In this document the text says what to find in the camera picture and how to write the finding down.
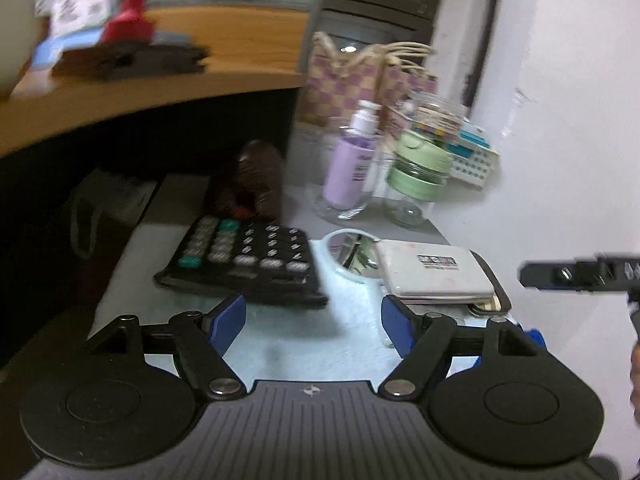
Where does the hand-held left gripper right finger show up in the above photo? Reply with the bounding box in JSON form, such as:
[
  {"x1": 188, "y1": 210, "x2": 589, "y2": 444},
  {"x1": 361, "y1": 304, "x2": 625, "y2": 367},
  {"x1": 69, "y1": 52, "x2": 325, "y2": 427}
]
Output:
[{"x1": 377, "y1": 295, "x2": 547, "y2": 403}]

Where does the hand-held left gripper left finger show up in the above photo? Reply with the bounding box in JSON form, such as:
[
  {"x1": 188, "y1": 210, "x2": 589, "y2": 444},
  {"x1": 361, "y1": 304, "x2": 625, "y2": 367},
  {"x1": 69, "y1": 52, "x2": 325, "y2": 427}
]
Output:
[{"x1": 86, "y1": 294, "x2": 248, "y2": 402}]

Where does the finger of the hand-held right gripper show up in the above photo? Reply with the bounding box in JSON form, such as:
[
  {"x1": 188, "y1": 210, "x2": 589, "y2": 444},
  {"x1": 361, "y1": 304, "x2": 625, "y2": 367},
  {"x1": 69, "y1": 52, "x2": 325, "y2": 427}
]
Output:
[{"x1": 518, "y1": 254, "x2": 640, "y2": 294}]

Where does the white flat stamp pad case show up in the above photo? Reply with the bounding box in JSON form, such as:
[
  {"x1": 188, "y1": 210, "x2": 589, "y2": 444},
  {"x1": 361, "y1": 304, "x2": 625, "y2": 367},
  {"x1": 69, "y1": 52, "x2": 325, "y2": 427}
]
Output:
[{"x1": 374, "y1": 240, "x2": 497, "y2": 305}]

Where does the black calculator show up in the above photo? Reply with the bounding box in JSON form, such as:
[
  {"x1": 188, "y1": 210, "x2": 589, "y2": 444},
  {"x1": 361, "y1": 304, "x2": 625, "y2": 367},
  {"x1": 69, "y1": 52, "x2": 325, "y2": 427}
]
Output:
[{"x1": 153, "y1": 214, "x2": 330, "y2": 310}]

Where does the small blue object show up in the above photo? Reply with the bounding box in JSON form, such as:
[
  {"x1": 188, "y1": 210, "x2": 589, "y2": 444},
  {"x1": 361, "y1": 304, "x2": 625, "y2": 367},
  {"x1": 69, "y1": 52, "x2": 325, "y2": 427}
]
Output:
[{"x1": 518, "y1": 327, "x2": 545, "y2": 351}]

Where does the round light blue mirror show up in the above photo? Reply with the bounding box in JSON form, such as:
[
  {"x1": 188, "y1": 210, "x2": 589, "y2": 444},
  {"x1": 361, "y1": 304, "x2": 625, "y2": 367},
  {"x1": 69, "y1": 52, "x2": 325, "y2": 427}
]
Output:
[{"x1": 319, "y1": 228, "x2": 387, "y2": 285}]

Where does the white and teal box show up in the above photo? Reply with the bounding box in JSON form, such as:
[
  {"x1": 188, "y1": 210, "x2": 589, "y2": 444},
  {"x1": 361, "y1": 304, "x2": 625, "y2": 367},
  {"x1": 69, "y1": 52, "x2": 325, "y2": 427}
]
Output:
[{"x1": 448, "y1": 119, "x2": 502, "y2": 190}]

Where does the brown wooden figurine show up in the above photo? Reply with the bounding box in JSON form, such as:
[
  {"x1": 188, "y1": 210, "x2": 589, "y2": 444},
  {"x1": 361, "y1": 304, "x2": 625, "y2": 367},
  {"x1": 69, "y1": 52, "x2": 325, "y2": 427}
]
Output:
[{"x1": 209, "y1": 139, "x2": 285, "y2": 222}]

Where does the green lidded glass jar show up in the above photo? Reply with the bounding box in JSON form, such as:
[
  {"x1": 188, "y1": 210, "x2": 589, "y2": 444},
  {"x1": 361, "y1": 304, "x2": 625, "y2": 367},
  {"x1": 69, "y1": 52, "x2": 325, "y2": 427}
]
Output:
[{"x1": 383, "y1": 130, "x2": 454, "y2": 230}]

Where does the purple pump bottle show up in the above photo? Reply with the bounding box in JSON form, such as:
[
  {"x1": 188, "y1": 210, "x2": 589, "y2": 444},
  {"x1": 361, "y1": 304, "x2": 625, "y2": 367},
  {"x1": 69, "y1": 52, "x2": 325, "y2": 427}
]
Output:
[{"x1": 322, "y1": 100, "x2": 384, "y2": 211}]

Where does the clear jar with colourful contents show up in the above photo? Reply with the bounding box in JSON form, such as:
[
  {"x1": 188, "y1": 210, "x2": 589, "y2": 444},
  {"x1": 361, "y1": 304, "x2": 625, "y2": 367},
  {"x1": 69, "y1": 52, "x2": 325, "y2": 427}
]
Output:
[{"x1": 409, "y1": 92, "x2": 470, "y2": 147}]

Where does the pink checkered tote bag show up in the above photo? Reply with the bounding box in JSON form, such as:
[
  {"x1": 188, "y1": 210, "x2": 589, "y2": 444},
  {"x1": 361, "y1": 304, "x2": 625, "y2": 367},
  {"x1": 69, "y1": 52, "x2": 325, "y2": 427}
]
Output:
[{"x1": 299, "y1": 31, "x2": 440, "y2": 133}]

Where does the wooden desk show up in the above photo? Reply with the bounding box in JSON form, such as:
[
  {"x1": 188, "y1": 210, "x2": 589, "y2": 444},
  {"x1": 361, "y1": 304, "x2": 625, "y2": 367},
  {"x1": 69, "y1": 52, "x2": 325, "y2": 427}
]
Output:
[{"x1": 0, "y1": 6, "x2": 312, "y2": 157}]

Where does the black flat case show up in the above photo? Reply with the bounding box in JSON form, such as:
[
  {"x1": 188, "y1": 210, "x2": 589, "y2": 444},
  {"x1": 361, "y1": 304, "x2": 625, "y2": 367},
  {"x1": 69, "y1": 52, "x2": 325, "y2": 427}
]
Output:
[{"x1": 51, "y1": 41, "x2": 212, "y2": 82}]

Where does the blue flat pad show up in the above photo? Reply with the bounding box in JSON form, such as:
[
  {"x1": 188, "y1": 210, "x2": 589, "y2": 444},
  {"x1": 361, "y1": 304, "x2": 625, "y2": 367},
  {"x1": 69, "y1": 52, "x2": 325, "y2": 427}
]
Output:
[{"x1": 31, "y1": 29, "x2": 110, "y2": 69}]

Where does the grey bag with handle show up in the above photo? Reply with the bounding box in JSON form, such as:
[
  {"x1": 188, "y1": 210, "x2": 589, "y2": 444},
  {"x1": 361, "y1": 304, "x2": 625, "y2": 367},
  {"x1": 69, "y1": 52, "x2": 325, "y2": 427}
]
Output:
[{"x1": 68, "y1": 168, "x2": 158, "y2": 262}]

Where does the red handled stamp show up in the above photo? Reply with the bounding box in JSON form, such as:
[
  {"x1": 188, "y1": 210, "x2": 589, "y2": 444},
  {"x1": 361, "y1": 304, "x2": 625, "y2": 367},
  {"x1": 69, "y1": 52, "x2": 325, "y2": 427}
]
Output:
[{"x1": 101, "y1": 0, "x2": 157, "y2": 45}]

